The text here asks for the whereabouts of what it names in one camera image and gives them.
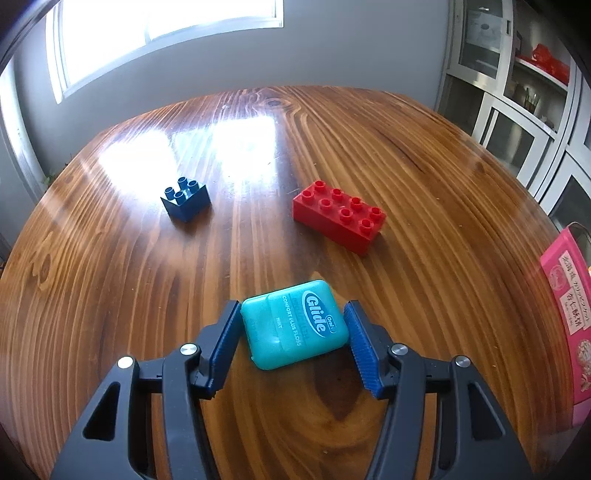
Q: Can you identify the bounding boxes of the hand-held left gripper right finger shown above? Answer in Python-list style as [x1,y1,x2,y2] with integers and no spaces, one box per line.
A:
[344,300,536,480]

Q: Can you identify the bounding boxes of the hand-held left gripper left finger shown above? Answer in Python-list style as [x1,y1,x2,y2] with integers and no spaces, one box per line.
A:
[48,299,243,480]

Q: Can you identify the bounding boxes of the teal dental floss case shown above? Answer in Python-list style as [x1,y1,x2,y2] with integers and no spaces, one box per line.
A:
[240,279,349,371]

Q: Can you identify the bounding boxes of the pink tin box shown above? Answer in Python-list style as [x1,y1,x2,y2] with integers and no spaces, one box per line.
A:
[539,223,591,428]

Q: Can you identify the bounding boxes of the wooden desktop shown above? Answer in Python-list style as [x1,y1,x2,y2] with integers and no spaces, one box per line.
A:
[0,85,591,480]

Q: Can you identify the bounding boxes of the red toy brick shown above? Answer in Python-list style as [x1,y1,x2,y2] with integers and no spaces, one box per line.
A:
[292,181,387,256]

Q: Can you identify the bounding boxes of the blue toy brick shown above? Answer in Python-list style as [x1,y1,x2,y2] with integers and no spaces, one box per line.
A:
[160,175,212,223]

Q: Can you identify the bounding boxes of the white glass-door cabinet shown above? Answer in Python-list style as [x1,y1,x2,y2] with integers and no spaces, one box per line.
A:
[434,0,587,185]
[536,60,591,232]

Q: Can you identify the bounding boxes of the dark glass jars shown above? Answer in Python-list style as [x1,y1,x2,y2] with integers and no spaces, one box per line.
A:
[519,88,541,114]

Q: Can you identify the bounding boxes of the white radiator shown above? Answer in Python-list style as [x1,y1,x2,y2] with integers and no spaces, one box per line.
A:
[0,69,44,195]

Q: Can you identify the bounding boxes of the white framed window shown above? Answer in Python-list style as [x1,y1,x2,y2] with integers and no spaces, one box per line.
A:
[46,0,284,104]

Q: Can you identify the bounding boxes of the white paper sheet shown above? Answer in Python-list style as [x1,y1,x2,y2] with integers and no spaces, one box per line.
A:
[466,11,506,49]

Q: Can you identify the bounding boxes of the red plastic bag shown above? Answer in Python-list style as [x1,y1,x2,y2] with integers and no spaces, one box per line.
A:
[529,44,571,81]

